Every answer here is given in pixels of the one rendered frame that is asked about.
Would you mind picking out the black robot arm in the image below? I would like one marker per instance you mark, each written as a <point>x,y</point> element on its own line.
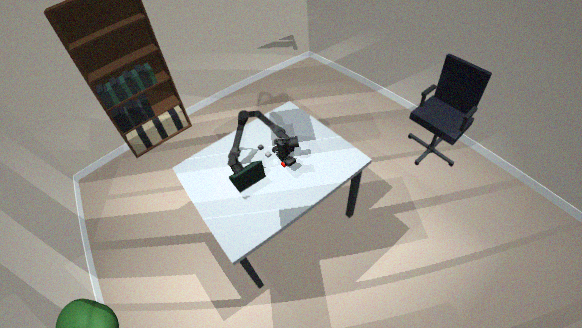
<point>243,115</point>

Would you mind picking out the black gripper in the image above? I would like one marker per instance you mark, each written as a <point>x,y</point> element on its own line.
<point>289,160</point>

